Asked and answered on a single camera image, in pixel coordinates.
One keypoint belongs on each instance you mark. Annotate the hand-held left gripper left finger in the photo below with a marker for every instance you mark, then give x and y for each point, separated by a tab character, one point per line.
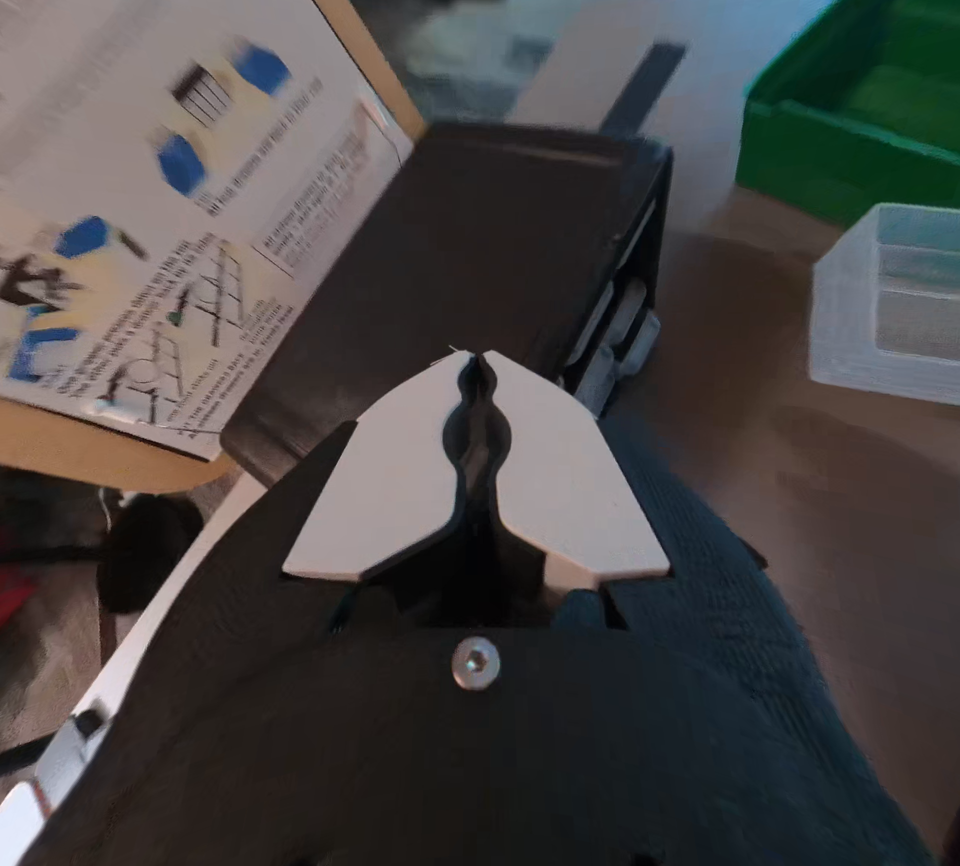
382	491

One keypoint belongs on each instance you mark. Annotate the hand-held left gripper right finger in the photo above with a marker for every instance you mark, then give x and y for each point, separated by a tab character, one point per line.
570	491

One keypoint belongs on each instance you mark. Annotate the group of clear drawers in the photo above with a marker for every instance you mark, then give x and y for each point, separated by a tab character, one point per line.
622	326

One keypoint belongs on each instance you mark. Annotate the black drawer cabinet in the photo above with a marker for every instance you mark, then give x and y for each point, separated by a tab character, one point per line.
450	243

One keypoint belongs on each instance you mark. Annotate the clear plastic drawer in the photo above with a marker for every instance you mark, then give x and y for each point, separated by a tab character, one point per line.
847	326

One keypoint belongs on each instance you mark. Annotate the green plastic bin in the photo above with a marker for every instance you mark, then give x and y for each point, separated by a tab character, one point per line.
825	153

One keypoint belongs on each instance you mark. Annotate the wooden poster board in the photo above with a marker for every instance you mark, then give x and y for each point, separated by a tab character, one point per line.
75	457

